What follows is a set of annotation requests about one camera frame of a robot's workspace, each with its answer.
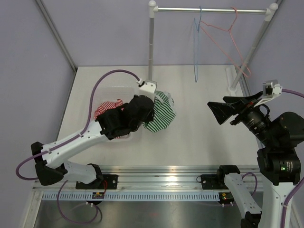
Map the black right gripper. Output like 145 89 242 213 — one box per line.
209 90 277 146

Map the green striped tank top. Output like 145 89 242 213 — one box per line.
143 91 176 133

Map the red striped tank top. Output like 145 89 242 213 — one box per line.
93 99 131 141

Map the pink wire hanger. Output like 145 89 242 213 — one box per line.
199 7 252 78

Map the blue wire hanger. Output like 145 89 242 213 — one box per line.
193 6 202 83

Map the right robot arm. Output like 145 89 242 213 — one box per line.
208 92 304 228

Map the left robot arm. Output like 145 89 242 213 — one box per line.
31 95 154 189

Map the clear plastic basket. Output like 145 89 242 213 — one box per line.
89 85 137 143

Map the metal clothes rack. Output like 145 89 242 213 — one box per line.
148 0 282 95

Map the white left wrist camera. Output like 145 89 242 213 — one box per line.
137 78 157 99

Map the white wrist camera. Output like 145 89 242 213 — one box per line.
254 80 283 107
137 78 157 99

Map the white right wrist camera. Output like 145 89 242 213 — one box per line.
254 80 283 107

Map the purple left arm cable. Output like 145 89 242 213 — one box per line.
15 69 141 224

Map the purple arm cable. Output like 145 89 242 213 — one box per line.
242 89 304 228
15 69 141 224

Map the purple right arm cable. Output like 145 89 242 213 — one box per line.
242 89 304 228

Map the aluminium mounting rail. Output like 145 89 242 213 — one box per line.
32 154 291 192

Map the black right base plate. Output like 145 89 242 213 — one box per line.
196 174 228 190

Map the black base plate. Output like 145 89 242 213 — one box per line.
196 174 228 190
76 174 118 190

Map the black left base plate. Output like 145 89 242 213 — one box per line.
76 174 118 190

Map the white slotted cable duct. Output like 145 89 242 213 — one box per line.
42 191 219 201

